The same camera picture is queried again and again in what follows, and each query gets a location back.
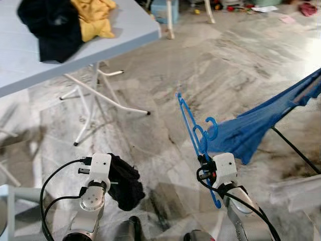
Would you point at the blue plastic hanger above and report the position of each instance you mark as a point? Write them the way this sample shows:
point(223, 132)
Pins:
point(199, 143)

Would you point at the navy blue garment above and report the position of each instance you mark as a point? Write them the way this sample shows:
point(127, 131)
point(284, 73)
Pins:
point(125, 183)

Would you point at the black garment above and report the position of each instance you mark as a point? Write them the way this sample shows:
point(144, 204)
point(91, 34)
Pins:
point(50, 30)

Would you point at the silver right arm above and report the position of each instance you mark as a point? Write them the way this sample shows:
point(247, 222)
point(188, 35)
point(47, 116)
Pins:
point(241, 211)

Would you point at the grey plastic hanger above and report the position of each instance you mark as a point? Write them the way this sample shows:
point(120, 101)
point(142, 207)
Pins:
point(303, 90)

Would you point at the blue t-shirt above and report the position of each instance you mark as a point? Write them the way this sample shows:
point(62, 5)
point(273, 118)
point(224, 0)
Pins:
point(251, 133)

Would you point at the black metal drying rack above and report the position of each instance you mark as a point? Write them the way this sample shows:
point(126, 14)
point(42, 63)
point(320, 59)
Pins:
point(296, 149)

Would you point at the grey robot left leg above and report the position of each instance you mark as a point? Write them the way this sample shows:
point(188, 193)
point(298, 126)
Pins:
point(128, 230)

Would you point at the white furniture leg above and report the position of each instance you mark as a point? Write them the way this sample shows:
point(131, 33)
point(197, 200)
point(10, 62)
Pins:
point(208, 12)
point(169, 27)

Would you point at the pale blue box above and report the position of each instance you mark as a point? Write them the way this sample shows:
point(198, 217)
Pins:
point(164, 11)

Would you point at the pink paper piece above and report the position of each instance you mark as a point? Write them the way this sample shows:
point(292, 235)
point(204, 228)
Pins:
point(288, 19)

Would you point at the white paper sheet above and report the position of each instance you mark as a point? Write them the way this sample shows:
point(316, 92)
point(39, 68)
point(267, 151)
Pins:
point(265, 8)

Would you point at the yellow cloth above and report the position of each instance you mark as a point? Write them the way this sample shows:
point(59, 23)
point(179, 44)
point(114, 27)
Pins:
point(93, 20)

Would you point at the dark pink floor cloth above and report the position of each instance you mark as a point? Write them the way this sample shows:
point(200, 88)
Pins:
point(308, 9)

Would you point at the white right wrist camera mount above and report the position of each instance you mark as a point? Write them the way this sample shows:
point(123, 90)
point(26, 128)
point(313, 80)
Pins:
point(225, 168)

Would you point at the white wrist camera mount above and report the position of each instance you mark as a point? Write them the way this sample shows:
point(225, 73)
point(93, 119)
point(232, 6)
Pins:
point(225, 168)
point(100, 167)

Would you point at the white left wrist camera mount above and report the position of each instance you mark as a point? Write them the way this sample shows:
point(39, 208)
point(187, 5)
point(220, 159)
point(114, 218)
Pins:
point(100, 167)

